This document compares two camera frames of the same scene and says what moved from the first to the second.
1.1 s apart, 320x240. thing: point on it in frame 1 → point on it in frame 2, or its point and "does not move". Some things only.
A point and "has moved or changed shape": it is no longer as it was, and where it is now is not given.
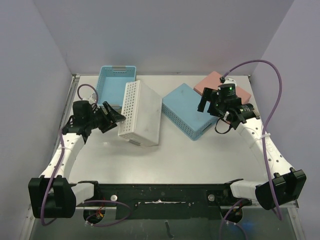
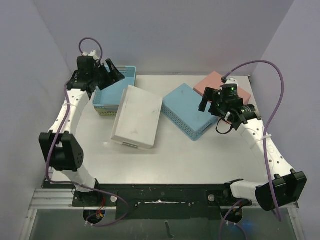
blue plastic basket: (181, 106) does not move
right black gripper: (208, 100) does not move
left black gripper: (114, 117) → (115, 76)
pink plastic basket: (212, 81) does not move
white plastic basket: (142, 110) has moved or changed shape
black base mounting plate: (195, 201) does not move
